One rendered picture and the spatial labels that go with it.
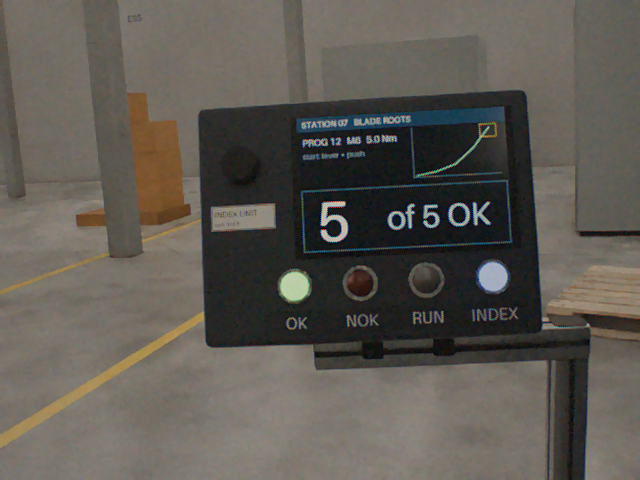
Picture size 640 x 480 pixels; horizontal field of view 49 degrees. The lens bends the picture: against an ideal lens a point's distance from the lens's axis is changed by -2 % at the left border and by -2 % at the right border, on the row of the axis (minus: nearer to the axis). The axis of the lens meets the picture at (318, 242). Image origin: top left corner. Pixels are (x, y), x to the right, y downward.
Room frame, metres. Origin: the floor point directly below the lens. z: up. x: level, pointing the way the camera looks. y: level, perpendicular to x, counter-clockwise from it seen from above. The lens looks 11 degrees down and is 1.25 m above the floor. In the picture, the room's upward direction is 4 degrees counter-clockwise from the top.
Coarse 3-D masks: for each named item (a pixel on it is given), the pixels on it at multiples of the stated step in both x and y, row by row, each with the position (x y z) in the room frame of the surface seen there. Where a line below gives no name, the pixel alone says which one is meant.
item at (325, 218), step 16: (304, 192) 0.55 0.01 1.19; (320, 192) 0.54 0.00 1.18; (336, 192) 0.54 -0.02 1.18; (352, 192) 0.54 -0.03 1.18; (304, 208) 0.54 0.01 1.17; (320, 208) 0.54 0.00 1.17; (336, 208) 0.54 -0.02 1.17; (352, 208) 0.54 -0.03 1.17; (304, 224) 0.54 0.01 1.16; (320, 224) 0.54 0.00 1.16; (336, 224) 0.54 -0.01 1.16; (352, 224) 0.54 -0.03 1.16; (304, 240) 0.54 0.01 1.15; (320, 240) 0.53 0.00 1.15; (336, 240) 0.53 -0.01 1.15; (352, 240) 0.53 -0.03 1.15
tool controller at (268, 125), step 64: (256, 128) 0.56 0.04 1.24; (320, 128) 0.56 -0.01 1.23; (384, 128) 0.55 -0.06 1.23; (448, 128) 0.55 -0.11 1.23; (512, 128) 0.55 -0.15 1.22; (256, 192) 0.55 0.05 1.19; (384, 192) 0.54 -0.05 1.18; (448, 192) 0.54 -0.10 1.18; (512, 192) 0.53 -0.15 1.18; (256, 256) 0.54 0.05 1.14; (320, 256) 0.53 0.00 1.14; (384, 256) 0.53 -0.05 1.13; (448, 256) 0.52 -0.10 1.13; (512, 256) 0.52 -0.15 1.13; (256, 320) 0.52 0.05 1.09; (320, 320) 0.52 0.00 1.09; (384, 320) 0.52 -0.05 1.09; (448, 320) 0.51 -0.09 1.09; (512, 320) 0.51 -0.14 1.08
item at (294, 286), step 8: (288, 272) 0.53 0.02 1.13; (296, 272) 0.53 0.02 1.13; (304, 272) 0.53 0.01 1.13; (280, 280) 0.53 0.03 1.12; (288, 280) 0.52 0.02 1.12; (296, 280) 0.52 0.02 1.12; (304, 280) 0.52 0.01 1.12; (280, 288) 0.53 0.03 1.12; (288, 288) 0.52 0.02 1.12; (296, 288) 0.52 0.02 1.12; (304, 288) 0.52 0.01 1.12; (288, 296) 0.52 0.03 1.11; (296, 296) 0.52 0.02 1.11; (304, 296) 0.52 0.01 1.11
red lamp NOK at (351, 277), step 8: (352, 272) 0.52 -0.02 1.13; (360, 272) 0.52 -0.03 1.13; (368, 272) 0.52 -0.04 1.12; (344, 280) 0.52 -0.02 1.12; (352, 280) 0.52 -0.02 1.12; (360, 280) 0.52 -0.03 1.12; (368, 280) 0.52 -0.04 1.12; (376, 280) 0.52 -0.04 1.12; (344, 288) 0.52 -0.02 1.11; (352, 288) 0.52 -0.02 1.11; (360, 288) 0.52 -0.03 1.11; (368, 288) 0.52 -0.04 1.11; (376, 288) 0.52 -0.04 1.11; (352, 296) 0.52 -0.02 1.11; (360, 296) 0.52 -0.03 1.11; (368, 296) 0.52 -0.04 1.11
